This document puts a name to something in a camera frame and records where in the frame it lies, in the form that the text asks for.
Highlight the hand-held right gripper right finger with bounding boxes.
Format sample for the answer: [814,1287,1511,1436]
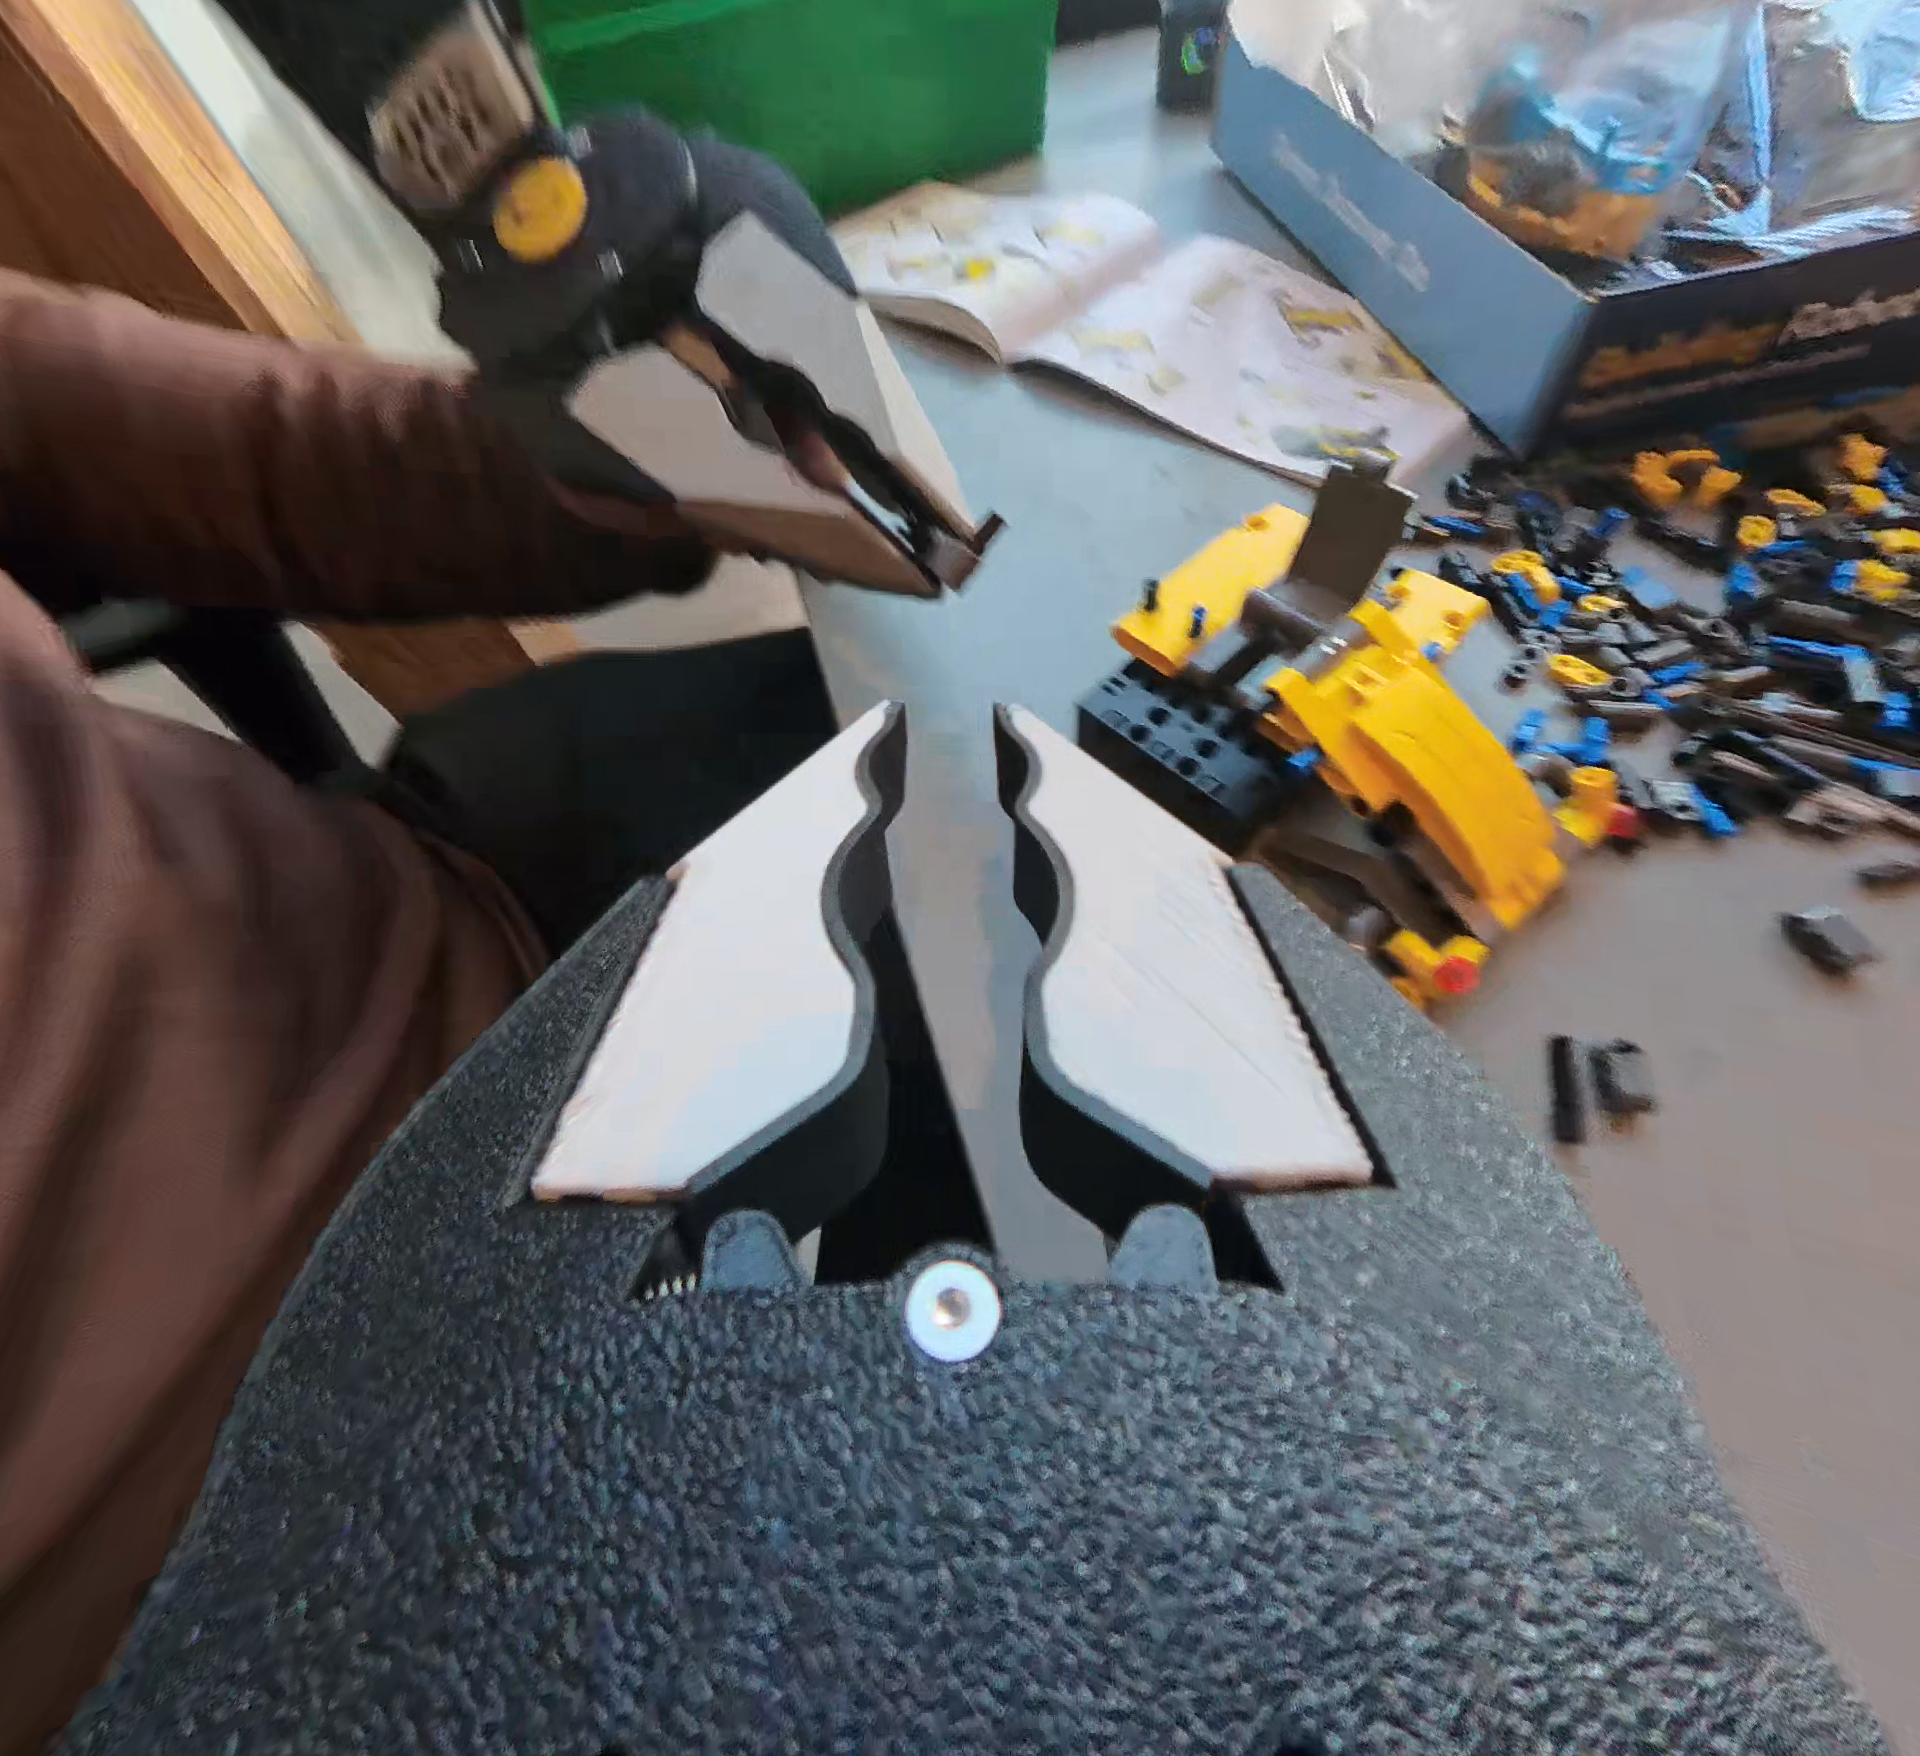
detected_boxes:
[989,704,1379,1224]

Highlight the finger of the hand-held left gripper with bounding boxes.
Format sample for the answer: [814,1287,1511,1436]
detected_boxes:
[567,335,950,605]
[691,210,985,553]

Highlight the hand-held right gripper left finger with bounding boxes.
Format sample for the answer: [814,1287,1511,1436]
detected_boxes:
[536,699,911,1245]

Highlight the yellow curved toy arm assembly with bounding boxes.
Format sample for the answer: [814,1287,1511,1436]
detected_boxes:
[1257,570,1646,1013]

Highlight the grey desk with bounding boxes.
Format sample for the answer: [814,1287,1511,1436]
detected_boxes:
[795,36,1920,1714]

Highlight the green storage bin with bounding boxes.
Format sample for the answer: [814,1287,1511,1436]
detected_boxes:
[519,0,1067,220]

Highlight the black battery box base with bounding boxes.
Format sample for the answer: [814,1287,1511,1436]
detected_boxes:
[1076,455,1486,855]

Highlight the person's black trousers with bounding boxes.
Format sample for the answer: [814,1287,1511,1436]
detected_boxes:
[383,635,844,959]

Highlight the open instruction booklet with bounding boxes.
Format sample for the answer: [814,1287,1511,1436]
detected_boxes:
[832,178,1479,491]

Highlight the black small device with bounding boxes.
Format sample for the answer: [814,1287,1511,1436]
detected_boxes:
[1153,0,1232,113]

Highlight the person's brown top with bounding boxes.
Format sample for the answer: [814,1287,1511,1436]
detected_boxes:
[0,588,549,1756]

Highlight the brown wooden furniture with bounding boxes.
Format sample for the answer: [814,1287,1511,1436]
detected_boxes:
[0,0,543,673]

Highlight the blue building kit box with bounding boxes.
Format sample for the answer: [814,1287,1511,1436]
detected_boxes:
[1206,0,1920,464]

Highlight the grey rounded brick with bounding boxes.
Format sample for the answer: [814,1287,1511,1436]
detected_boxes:
[1783,903,1884,979]

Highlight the pile of small building parts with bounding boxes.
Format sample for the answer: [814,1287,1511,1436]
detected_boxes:
[1416,427,1920,889]

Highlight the clear plastic bags with parts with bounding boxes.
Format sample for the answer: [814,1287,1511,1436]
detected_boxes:
[1228,0,1920,273]

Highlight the black chair frame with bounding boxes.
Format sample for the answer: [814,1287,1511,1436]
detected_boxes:
[69,599,389,801]

